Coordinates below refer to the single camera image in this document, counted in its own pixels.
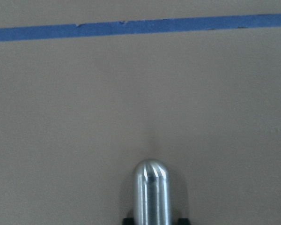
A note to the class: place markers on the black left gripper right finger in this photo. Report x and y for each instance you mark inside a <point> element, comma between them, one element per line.
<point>181,221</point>

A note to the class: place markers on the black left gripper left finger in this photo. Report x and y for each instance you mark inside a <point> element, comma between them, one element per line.
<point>128,221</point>

